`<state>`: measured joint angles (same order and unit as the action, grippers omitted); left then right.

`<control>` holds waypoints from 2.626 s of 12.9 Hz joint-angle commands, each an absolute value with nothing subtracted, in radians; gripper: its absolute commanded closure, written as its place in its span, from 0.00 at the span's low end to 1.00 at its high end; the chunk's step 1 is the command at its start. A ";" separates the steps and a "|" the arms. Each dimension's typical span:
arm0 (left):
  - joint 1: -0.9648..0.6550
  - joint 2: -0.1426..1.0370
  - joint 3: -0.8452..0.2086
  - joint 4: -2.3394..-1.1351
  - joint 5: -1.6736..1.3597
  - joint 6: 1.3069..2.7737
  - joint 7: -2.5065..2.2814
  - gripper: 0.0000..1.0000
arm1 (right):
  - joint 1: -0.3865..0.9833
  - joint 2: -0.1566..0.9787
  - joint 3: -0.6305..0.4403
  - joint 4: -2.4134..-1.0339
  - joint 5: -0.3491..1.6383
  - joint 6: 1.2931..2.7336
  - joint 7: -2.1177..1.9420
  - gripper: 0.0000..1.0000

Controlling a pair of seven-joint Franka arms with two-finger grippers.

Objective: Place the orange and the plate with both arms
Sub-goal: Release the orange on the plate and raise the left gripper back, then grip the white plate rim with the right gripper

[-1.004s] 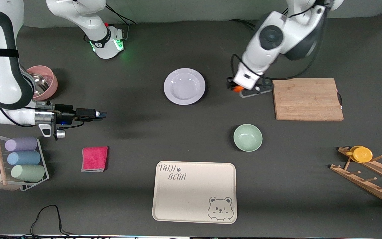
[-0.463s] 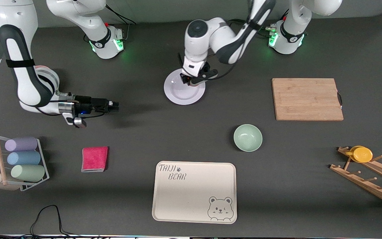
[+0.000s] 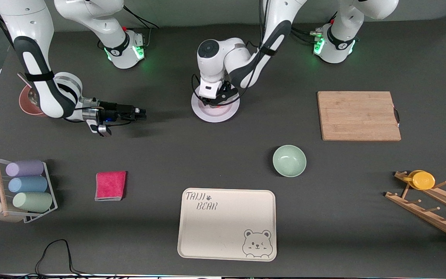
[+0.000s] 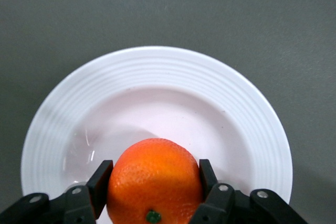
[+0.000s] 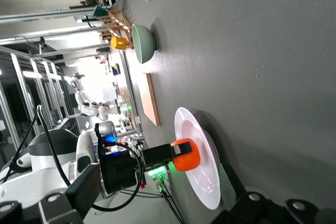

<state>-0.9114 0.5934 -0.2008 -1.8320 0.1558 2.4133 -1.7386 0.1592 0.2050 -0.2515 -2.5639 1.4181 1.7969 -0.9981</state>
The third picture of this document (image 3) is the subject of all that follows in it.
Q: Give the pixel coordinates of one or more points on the bamboo cutting board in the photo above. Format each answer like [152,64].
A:
[358,116]

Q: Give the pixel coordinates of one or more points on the pink folded cloth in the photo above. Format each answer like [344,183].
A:
[110,186]

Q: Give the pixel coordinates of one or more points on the metal scoop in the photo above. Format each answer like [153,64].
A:
[32,97]

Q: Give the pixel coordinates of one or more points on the yellow mug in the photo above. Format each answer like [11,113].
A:
[423,180]

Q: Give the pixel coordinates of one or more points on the pale green cup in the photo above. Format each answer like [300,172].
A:
[33,202]

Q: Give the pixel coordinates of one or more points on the blue cup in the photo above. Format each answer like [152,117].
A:
[27,184]

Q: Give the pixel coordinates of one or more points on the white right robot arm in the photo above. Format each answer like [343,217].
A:
[33,23]

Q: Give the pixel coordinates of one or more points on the purple cup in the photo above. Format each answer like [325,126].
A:
[25,168]

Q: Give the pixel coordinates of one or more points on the cream bear print tray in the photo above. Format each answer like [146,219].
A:
[223,228]

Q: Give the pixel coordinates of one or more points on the wooden peg drying rack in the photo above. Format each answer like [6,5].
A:
[428,217]

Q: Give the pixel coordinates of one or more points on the pink bowl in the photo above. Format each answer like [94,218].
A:
[24,104]

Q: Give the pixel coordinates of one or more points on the white round plate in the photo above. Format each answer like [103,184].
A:
[215,116]

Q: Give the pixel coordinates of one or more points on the mint green bowl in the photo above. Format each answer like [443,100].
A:
[289,161]

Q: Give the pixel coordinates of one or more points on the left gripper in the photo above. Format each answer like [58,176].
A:
[226,94]

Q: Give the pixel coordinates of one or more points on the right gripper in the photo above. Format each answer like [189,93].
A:
[111,110]

